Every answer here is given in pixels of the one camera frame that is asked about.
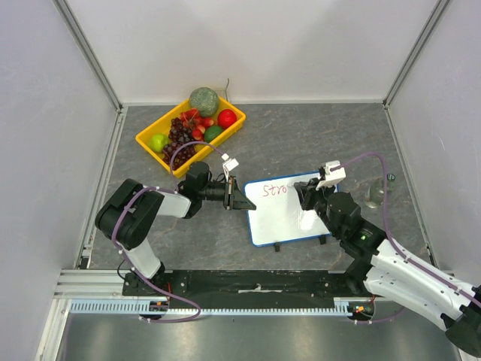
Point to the light green apple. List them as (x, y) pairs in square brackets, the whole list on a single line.
[(157, 142)]

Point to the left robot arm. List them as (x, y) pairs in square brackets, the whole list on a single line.
[(127, 216)]

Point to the light blue cable duct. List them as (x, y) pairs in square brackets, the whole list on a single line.
[(147, 307)]

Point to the red fruit cluster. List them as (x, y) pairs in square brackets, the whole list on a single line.
[(196, 123)]

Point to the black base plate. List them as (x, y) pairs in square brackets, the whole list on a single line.
[(257, 289)]

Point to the red apple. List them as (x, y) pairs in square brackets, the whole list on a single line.
[(226, 118)]

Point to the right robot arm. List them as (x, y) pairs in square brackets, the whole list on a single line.
[(387, 269)]

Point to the dark green lime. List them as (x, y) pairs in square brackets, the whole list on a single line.
[(212, 132)]

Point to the purple grape bunch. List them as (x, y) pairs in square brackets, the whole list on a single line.
[(178, 136)]

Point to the blue framed whiteboard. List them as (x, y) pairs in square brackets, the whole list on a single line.
[(278, 216)]

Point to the glass soda bottle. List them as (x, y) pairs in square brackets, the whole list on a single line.
[(374, 195)]

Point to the green melon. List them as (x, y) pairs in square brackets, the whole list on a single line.
[(205, 100)]

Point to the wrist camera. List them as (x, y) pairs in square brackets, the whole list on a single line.
[(330, 174), (228, 164)]

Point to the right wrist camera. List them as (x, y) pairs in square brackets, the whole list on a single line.
[(330, 174)]

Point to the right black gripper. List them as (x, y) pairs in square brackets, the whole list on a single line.
[(312, 193)]

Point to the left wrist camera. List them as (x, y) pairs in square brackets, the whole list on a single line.
[(228, 164)]

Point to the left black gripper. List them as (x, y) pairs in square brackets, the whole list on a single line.
[(234, 198)]

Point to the yellow plastic tray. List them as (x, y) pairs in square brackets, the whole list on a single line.
[(163, 125)]

